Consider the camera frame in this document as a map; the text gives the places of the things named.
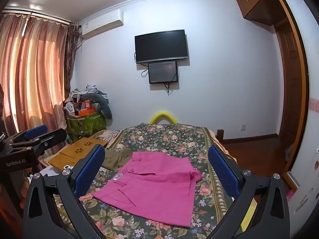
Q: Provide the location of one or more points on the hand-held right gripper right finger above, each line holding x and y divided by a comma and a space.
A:
224, 171

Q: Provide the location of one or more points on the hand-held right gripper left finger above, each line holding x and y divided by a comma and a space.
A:
88, 171

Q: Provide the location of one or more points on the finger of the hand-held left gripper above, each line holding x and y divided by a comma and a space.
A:
52, 137
36, 130

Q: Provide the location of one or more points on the pink pants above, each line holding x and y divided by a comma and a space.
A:
154, 184

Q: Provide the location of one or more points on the olive green pants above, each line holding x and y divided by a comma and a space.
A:
116, 159

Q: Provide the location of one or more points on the brown cardboard box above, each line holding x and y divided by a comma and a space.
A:
74, 151

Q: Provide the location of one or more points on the orange blanket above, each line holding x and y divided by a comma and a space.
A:
221, 144

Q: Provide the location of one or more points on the pile of clutter on shelf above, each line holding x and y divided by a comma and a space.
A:
86, 125

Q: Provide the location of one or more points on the striped cloth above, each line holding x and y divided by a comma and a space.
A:
107, 135

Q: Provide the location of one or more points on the orange box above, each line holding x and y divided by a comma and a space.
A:
86, 109

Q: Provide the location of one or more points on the pile of grey clothes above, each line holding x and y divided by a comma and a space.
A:
87, 90

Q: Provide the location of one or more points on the floral bedspread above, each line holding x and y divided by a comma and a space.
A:
174, 139

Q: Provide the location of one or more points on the grey pillow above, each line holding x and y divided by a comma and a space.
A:
106, 107

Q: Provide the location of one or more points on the pink curtain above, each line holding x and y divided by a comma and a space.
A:
37, 67

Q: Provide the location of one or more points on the brown patterned curtain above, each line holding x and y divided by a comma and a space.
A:
72, 59

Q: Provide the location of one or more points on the yellow pillow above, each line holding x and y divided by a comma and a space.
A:
163, 115

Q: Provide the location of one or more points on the wooden door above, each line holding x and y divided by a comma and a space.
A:
290, 92

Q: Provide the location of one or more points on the small black monitor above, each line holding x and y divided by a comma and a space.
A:
162, 72

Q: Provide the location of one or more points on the white air conditioner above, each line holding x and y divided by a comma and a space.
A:
102, 23

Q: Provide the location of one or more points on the wooden overhead cabinet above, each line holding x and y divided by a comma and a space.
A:
256, 0

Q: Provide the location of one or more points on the wooden bed post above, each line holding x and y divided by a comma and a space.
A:
220, 135

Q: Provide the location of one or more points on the white wall socket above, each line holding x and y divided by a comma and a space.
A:
243, 127

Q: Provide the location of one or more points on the black wall television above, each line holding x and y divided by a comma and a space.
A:
160, 46

